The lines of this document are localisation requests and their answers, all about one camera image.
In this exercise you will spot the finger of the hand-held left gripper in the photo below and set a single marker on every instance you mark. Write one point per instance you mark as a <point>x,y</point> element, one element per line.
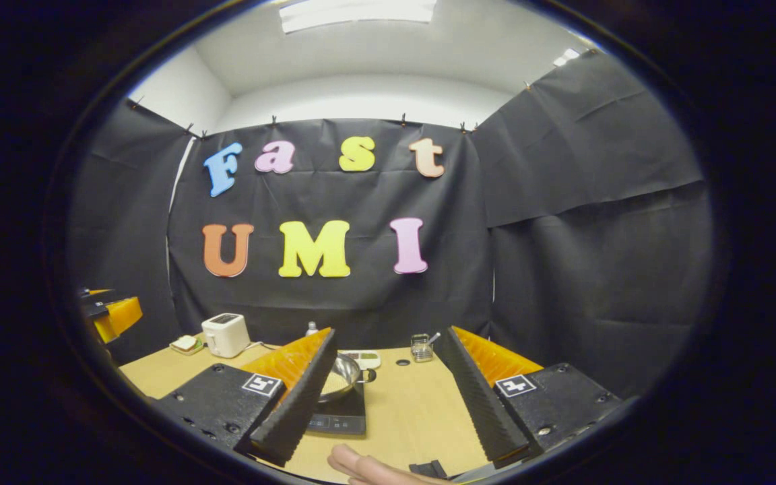
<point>95,293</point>
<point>122,316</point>

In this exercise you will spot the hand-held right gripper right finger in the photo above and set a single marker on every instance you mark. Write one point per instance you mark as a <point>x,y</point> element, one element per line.
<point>475,397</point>

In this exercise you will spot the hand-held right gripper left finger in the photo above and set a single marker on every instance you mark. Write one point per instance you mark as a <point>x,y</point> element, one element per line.
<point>297,404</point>

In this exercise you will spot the black induction cooktop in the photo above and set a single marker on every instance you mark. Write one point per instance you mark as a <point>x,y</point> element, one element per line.
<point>341,421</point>

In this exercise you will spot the stainless steel pot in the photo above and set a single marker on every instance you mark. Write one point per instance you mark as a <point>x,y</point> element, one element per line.
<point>351,367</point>

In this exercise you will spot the pile of yellow beans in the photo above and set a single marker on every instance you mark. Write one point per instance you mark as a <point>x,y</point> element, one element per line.
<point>335,384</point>

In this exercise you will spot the toast slice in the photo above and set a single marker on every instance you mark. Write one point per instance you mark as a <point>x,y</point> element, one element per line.
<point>186,342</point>

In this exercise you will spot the glass jar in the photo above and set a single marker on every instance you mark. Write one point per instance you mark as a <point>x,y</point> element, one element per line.
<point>420,350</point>

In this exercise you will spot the metal spoon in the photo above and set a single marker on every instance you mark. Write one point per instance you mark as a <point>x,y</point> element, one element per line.
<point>434,337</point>

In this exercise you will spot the small green tray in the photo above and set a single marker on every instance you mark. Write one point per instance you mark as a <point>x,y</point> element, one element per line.
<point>189,350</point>

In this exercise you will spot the small silver bottle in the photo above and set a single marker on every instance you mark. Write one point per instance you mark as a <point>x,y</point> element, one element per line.
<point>311,329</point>

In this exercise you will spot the white compartment tray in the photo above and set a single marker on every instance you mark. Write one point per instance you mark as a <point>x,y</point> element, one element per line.
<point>364,359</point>

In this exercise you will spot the white toaster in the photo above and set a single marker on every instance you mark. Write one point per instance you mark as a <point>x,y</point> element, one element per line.
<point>226,337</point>

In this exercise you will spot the black backdrop cloth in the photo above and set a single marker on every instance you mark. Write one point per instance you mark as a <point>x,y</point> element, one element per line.
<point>361,296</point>

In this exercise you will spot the small ceiling light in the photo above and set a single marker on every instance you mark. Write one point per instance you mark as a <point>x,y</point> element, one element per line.
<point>566,56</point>

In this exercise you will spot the ceiling light panel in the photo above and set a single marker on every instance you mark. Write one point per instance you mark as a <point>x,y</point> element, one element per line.
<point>358,13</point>

